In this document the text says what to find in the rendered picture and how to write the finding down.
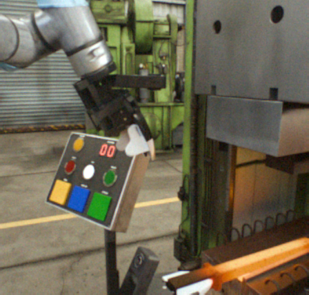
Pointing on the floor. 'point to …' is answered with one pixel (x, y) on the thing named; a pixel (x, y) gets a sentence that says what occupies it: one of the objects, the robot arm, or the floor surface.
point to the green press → (143, 62)
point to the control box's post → (111, 261)
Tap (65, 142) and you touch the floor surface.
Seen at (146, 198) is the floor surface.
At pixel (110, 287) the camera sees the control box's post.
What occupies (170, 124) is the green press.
